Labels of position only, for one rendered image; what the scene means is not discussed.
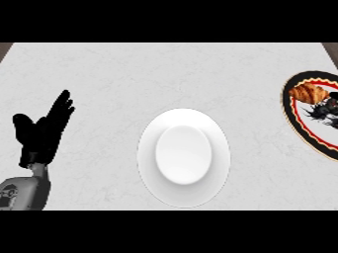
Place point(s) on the black red patterned plate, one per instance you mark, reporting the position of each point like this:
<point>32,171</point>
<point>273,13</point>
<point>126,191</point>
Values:
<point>323,138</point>

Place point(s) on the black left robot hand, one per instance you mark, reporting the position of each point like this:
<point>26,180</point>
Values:
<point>45,135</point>

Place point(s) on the plain white plate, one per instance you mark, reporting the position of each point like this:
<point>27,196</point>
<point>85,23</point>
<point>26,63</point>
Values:
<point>184,158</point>

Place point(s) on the golden brown croissant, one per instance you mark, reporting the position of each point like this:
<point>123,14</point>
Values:
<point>310,93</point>

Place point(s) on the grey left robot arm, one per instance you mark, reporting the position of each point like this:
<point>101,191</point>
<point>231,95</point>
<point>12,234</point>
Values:
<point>21,194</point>

